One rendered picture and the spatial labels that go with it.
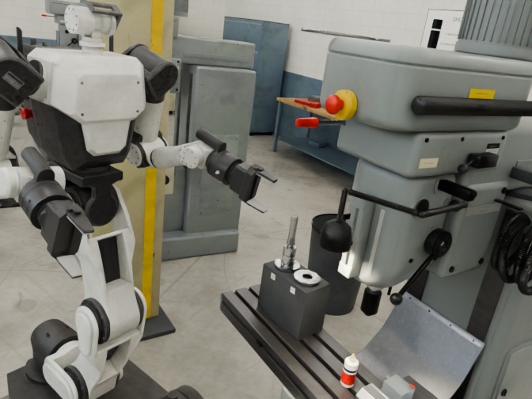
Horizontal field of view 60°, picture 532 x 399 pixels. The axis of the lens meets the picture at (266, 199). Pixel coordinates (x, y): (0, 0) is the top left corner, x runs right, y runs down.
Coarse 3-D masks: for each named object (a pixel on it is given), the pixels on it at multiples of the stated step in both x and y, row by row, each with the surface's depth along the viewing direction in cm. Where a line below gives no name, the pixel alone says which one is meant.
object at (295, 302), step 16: (272, 272) 158; (288, 272) 157; (304, 272) 156; (272, 288) 159; (288, 288) 153; (304, 288) 149; (320, 288) 151; (272, 304) 160; (288, 304) 154; (304, 304) 148; (320, 304) 154; (272, 320) 162; (288, 320) 155; (304, 320) 151; (320, 320) 157; (304, 336) 154
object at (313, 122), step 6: (300, 120) 101; (306, 120) 102; (312, 120) 103; (318, 120) 104; (324, 120) 105; (330, 120) 106; (336, 120) 107; (342, 120) 108; (300, 126) 101; (306, 126) 102; (312, 126) 103
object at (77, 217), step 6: (72, 210) 86; (78, 210) 86; (66, 216) 86; (72, 216) 85; (78, 216) 86; (84, 216) 87; (72, 222) 85; (78, 222) 84; (84, 222) 85; (78, 228) 84; (84, 228) 84; (90, 228) 84; (84, 234) 83
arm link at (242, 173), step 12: (228, 156) 132; (216, 168) 132; (228, 168) 130; (240, 168) 129; (252, 168) 128; (228, 180) 133; (240, 180) 130; (252, 180) 129; (240, 192) 131; (252, 192) 134
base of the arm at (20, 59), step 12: (0, 36) 109; (12, 48) 112; (0, 60) 100; (12, 60) 101; (24, 60) 111; (0, 72) 101; (12, 72) 103; (24, 72) 105; (36, 72) 107; (0, 84) 103; (12, 84) 104; (24, 84) 106; (36, 84) 108; (0, 96) 105; (12, 96) 106; (24, 96) 108
